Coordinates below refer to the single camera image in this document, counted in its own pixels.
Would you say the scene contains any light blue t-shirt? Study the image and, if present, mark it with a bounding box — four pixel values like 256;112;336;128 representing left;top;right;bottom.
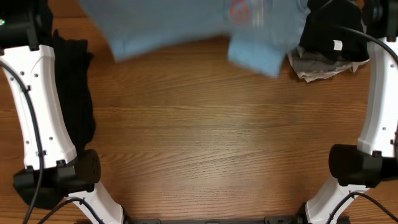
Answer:
80;0;310;77

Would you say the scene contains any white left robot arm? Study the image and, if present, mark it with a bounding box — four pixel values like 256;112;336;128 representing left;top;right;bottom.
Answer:
1;1;129;223

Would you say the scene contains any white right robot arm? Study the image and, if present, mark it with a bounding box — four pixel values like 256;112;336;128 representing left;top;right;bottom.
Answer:
292;1;397;223

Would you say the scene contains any folded beige garment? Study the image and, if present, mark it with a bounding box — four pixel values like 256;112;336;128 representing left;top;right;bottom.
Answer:
295;56;369;83

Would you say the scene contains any folded grey garment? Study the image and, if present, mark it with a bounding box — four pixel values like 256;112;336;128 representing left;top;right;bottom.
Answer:
287;47;363;73

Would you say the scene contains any black garment on left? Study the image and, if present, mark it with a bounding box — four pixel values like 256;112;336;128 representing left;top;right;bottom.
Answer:
12;29;96;210

